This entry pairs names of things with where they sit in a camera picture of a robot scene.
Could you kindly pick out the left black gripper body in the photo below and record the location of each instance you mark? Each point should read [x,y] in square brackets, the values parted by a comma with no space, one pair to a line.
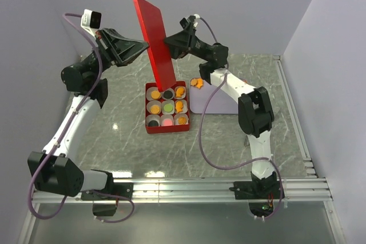
[107,58]

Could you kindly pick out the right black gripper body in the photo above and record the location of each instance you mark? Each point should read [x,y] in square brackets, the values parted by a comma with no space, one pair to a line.
[198,49]

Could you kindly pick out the red tin lid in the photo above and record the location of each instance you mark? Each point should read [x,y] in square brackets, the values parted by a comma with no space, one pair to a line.
[153,32]

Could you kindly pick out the orange fish cookie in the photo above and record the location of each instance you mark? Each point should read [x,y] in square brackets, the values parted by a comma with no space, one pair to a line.
[180,92]
[198,83]
[179,106]

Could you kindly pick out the orange round cookie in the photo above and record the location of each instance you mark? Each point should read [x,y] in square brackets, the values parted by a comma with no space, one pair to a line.
[155,109]
[155,95]

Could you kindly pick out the green round cookie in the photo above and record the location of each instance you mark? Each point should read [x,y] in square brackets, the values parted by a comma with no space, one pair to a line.
[168,108]

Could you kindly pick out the red cookie tin box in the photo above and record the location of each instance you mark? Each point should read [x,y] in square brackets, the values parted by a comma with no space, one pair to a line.
[162,115]

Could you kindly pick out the orange swirl cookie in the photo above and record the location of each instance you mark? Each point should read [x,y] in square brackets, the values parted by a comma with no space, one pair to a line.
[182,120]

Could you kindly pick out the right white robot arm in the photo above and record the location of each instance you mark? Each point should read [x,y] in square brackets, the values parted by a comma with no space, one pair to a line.
[255,113]

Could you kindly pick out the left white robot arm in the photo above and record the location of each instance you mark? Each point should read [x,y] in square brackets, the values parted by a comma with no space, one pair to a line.
[53,169]

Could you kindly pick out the orange flower cookie left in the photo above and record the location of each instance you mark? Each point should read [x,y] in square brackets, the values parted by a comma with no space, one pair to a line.
[193,82]

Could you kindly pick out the lavender plastic tray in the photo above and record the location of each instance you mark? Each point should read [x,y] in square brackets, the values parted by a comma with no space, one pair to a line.
[221,103]

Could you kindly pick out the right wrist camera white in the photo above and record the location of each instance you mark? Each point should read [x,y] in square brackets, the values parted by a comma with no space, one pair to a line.
[194,20]

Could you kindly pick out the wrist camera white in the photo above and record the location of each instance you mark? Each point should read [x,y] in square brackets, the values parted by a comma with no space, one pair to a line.
[194,20]
[91,21]

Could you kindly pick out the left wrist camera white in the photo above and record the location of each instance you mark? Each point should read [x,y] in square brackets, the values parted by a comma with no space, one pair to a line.
[91,21]

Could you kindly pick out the aluminium rail frame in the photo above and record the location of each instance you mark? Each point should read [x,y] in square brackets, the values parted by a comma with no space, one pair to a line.
[210,190]

